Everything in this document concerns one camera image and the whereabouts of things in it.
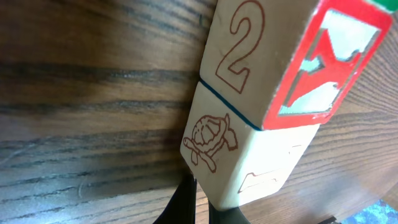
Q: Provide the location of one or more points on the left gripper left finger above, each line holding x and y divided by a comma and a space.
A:
182, 206

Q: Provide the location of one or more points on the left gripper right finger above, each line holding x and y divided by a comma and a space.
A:
231, 216

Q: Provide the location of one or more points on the red letter Y block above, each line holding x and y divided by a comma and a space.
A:
287, 63

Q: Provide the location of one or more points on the plain turtle block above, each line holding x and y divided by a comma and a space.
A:
234, 163

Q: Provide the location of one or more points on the green letter V block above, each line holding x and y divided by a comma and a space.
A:
389, 6

